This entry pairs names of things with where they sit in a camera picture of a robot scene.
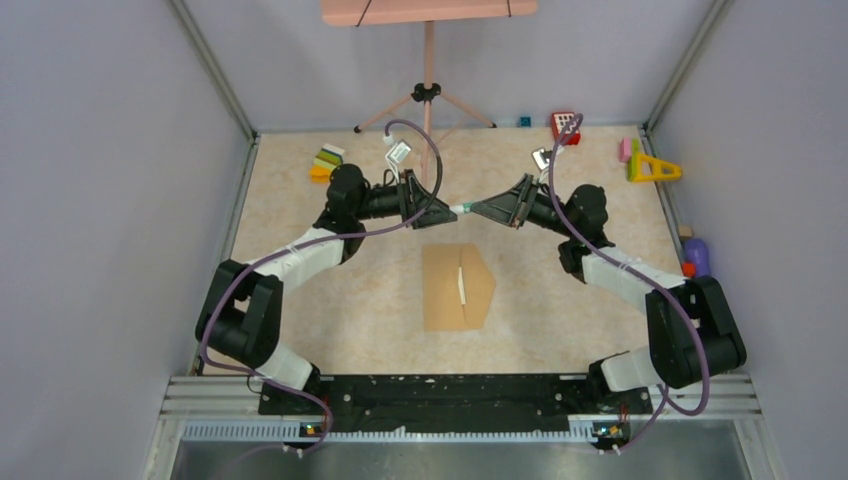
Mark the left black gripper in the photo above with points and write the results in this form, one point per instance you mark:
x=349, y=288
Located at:
x=435, y=212

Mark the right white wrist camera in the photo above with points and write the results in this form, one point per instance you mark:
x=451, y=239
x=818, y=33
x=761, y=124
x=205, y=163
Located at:
x=542, y=157

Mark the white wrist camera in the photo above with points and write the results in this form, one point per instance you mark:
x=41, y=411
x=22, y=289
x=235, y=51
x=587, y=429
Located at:
x=542, y=157
x=397, y=151

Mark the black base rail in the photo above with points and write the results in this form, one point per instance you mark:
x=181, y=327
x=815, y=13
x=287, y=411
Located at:
x=443, y=404

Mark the green toy block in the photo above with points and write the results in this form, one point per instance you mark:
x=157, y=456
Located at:
x=635, y=148

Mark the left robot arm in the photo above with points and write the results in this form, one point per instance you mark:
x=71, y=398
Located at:
x=241, y=316

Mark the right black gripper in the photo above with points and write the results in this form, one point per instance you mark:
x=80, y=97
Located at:
x=506, y=207

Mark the purple toy bottle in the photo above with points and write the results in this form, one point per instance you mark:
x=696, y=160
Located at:
x=696, y=258

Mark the stacked colourful toy blocks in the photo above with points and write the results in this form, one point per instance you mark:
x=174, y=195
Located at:
x=328, y=159

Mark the white toothed cable duct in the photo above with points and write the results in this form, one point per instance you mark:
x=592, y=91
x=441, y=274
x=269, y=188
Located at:
x=296, y=432

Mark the pink tripod stand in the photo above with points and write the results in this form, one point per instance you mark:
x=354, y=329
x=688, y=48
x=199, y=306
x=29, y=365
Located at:
x=426, y=91

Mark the pink board on tripod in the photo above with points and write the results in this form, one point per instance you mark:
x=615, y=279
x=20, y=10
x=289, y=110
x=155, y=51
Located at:
x=356, y=13

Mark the yellow triangle toy block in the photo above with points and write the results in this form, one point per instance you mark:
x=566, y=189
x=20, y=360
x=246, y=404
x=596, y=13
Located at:
x=645, y=168

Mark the pink toy block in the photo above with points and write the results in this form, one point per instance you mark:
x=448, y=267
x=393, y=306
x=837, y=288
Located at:
x=625, y=150

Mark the brown kraft envelope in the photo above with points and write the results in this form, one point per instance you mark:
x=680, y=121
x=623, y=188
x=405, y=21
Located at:
x=442, y=311

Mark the red window toy block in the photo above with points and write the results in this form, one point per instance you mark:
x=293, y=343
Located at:
x=563, y=129

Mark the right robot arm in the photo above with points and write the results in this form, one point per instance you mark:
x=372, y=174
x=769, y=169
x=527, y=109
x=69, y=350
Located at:
x=692, y=333

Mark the small green glue stick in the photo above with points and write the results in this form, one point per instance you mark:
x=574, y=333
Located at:
x=462, y=209

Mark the beige lined letter paper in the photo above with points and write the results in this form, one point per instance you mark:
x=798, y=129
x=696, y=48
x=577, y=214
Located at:
x=461, y=286

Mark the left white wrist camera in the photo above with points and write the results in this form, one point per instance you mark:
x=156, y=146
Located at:
x=397, y=151

